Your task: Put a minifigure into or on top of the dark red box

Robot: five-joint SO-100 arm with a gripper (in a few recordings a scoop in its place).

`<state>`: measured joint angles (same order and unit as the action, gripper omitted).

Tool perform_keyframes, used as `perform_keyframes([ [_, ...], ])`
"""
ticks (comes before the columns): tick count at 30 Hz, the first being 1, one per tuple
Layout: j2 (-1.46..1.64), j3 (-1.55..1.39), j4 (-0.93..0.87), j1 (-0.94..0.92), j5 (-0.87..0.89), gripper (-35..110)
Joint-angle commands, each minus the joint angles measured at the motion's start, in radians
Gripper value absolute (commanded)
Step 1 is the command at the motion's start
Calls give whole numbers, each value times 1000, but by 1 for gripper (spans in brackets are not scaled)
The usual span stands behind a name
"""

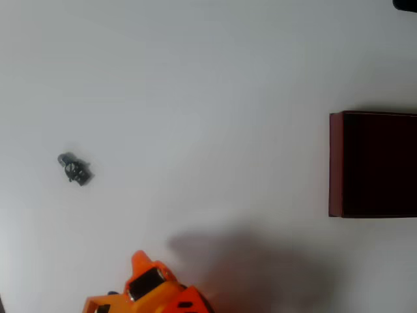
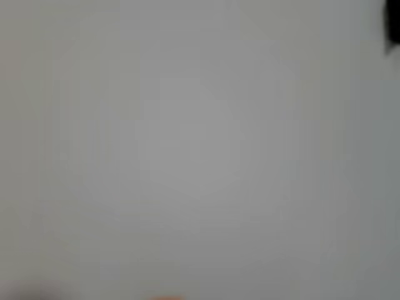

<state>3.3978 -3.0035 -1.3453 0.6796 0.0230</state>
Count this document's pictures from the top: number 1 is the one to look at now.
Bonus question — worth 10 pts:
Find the small dark toy object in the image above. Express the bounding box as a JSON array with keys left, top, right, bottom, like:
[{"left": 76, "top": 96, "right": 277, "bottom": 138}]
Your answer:
[{"left": 57, "top": 151, "right": 96, "bottom": 188}]

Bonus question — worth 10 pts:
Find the dark red open box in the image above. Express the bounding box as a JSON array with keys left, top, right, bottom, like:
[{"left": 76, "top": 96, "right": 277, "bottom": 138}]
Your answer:
[{"left": 328, "top": 110, "right": 417, "bottom": 219}]

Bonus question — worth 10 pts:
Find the black object at table edge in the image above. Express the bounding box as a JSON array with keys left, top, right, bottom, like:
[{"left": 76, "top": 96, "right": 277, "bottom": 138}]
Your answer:
[{"left": 392, "top": 0, "right": 417, "bottom": 13}]

